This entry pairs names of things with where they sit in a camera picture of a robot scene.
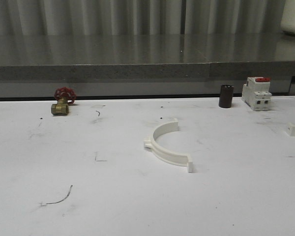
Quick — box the dark brown cylinder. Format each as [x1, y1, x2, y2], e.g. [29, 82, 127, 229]
[219, 85, 234, 108]

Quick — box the grey stone counter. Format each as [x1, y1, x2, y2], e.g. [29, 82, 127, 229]
[0, 33, 295, 99]

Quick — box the brass valve red handwheel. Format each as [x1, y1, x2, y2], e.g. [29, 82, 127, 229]
[51, 87, 76, 116]

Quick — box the white container on counter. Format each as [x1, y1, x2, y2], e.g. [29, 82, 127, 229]
[280, 0, 295, 35]

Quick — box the white circuit breaker red switch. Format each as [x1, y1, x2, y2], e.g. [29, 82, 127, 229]
[241, 77, 272, 111]

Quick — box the white half pipe clamp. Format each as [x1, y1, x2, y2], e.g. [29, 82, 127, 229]
[143, 118, 194, 174]

